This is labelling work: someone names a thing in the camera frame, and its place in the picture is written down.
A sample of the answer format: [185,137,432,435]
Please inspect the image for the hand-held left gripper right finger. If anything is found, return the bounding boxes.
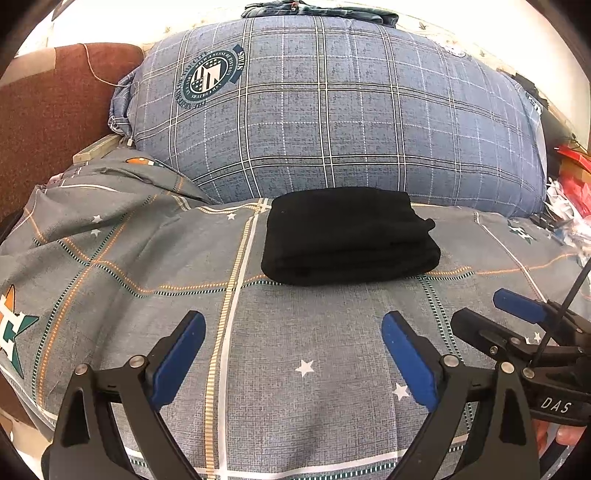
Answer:
[381,310,541,480]

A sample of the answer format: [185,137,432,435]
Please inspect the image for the red and white clutter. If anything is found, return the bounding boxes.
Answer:
[546,178,591,259]

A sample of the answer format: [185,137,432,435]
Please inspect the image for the light wooden bed rail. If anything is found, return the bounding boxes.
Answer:
[73,135,124,163]

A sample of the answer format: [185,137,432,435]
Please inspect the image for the blue jeans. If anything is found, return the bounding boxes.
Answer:
[242,0,400,27]

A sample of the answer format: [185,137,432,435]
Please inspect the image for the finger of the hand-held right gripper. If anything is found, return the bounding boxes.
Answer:
[492,288,591,345]
[450,308,542,366]

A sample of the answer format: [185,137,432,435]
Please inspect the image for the thin orange charging cord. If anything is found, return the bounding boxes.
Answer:
[78,43,137,148]

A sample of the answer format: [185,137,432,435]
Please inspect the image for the black bag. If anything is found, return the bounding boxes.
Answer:
[512,71,580,145]

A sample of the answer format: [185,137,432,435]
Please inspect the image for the black pants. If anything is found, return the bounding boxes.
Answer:
[261,186,441,287]

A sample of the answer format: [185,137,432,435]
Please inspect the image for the red packaging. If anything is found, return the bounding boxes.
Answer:
[555,144,591,197]

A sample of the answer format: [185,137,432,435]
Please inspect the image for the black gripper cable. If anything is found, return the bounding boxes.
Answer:
[538,257,591,366]

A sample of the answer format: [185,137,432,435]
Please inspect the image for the blue plaid pillow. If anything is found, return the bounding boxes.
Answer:
[107,14,549,219]

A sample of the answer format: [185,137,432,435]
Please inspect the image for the grey star-printed bed sheet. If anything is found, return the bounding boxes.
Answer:
[0,150,591,480]

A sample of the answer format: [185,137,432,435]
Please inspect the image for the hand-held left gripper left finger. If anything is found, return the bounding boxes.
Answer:
[41,310,207,480]

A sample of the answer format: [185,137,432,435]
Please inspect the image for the person's right hand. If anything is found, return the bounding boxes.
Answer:
[537,416,585,468]

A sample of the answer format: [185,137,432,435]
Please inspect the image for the brown headboard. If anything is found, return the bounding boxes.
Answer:
[0,42,145,222]

